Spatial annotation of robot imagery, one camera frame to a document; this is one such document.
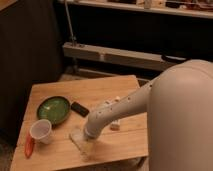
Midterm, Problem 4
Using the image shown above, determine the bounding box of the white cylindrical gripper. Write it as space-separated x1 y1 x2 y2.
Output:
83 121 104 139

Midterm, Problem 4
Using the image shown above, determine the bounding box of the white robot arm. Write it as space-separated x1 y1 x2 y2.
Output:
84 60 213 171

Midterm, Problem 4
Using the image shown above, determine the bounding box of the green ceramic bowl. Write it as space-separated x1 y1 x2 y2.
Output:
37 96 70 125

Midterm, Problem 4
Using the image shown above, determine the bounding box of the white remote controller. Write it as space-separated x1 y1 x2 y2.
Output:
105 96 120 131

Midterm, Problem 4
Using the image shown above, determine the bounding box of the small black rectangular object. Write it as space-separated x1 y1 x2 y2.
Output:
71 102 89 117

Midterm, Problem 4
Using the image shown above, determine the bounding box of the orange red carrot toy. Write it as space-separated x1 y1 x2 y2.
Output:
24 135 35 158

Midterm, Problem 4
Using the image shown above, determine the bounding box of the grey metal beam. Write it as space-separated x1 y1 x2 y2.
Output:
63 42 178 71

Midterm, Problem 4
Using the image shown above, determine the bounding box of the wooden shelf board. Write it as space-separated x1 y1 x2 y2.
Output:
57 0 213 19

